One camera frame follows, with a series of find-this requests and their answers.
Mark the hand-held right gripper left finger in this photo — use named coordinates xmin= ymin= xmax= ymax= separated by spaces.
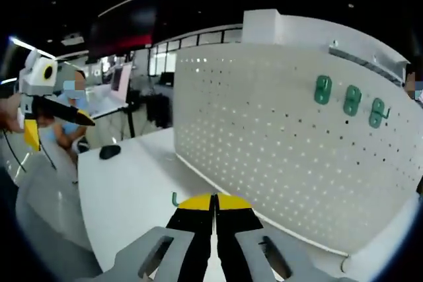
xmin=94 ymin=192 xmax=214 ymax=282

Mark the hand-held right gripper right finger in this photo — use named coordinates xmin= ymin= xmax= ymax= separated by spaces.
xmin=213 ymin=192 xmax=358 ymax=282

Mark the white perforated mounting plate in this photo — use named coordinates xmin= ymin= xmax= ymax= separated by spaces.
xmin=173 ymin=42 xmax=423 ymax=258

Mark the person's left hand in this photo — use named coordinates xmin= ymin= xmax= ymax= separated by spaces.
xmin=0 ymin=93 xmax=24 ymax=133

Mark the white desk with black legs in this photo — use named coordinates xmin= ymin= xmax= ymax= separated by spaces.
xmin=89 ymin=95 xmax=136 ymax=139

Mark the ceiling projector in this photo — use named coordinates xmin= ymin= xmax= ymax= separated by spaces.
xmin=61 ymin=32 xmax=85 ymax=47

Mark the black computer mouse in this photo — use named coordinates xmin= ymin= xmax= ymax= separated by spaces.
xmin=98 ymin=144 xmax=122 ymax=160

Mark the pink board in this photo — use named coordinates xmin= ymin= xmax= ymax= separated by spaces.
xmin=110 ymin=63 xmax=133 ymax=101

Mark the black office chair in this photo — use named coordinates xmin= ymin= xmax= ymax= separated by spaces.
xmin=145 ymin=93 xmax=173 ymax=129

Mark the large dark hanging display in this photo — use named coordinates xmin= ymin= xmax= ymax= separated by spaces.
xmin=87 ymin=4 xmax=156 ymax=61

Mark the black cable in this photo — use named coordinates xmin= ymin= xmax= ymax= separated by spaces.
xmin=38 ymin=141 xmax=56 ymax=170
xmin=1 ymin=129 xmax=27 ymax=173

